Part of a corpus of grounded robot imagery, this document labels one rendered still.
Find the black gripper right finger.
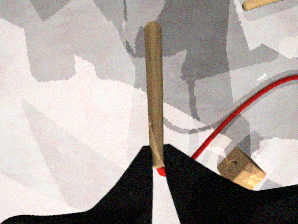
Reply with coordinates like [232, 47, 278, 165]
[164, 144, 298, 224]

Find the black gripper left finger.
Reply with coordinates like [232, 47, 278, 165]
[0, 145, 153, 224]

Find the brown wooden block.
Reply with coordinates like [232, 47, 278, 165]
[217, 147, 266, 190]

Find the red string with wooden stick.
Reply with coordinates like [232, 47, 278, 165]
[144, 22, 298, 177]

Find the thin wooden stick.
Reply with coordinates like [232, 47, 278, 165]
[242, 0, 279, 11]

